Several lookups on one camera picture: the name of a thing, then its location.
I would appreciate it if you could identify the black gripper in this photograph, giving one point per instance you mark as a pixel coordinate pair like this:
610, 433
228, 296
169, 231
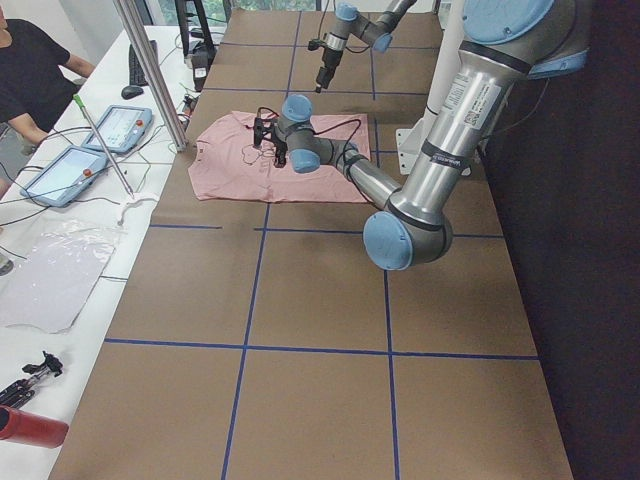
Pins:
281, 148
327, 61

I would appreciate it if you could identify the pink Snoopy t-shirt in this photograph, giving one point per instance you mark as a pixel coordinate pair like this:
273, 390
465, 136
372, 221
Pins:
227, 166

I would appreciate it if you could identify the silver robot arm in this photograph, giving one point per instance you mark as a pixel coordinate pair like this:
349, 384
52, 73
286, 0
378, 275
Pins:
376, 35
494, 44

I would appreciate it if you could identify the black stand legs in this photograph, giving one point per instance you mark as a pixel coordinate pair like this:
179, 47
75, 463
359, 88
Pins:
195, 34

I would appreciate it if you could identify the far blue teach pendant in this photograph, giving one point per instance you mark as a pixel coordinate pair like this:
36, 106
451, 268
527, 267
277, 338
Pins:
122, 127

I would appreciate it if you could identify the blue teach pendant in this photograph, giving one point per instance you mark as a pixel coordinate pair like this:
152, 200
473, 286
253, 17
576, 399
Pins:
65, 178
122, 127

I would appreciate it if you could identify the white plastic hook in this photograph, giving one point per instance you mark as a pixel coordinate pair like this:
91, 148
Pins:
131, 201

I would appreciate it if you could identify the black computer mouse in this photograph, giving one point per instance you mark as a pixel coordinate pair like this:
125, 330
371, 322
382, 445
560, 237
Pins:
131, 91

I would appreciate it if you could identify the black keyboard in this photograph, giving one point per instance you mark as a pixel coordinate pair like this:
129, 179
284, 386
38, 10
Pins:
136, 72

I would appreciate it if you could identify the brown paper table cover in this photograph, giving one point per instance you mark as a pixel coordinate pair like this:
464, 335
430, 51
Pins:
258, 341

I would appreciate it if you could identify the metal rod green tip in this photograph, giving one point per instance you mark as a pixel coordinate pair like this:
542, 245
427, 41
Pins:
78, 101

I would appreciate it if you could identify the near blue teach pendant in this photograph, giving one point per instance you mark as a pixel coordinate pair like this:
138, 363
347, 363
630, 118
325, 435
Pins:
65, 178

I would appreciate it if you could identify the person in black shirt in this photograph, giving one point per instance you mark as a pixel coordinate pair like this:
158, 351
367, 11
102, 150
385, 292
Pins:
34, 91

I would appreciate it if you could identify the clear plastic bag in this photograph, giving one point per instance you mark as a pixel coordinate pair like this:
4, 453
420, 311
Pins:
48, 289

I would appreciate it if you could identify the black folded tripod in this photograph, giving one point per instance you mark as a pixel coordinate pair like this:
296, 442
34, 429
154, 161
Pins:
18, 393

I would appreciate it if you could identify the red cylinder bottle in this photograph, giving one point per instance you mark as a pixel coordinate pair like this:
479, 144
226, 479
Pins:
27, 428

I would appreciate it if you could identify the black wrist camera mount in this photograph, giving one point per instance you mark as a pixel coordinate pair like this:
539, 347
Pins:
263, 129

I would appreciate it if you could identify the white camera mast pedestal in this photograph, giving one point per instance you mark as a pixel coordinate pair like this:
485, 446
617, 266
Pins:
409, 141

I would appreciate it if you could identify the aluminium frame post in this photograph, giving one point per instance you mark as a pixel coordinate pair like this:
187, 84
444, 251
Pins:
136, 32

